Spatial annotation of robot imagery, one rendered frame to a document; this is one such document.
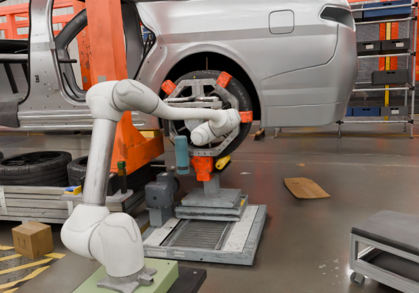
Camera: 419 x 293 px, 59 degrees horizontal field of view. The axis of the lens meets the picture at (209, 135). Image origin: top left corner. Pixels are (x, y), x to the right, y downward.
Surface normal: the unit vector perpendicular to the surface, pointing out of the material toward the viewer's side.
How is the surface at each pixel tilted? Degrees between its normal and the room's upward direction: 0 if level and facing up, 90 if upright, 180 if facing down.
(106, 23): 90
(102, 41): 90
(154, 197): 90
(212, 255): 90
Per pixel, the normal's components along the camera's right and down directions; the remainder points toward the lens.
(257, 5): -0.26, 0.02
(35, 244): 0.84, 0.05
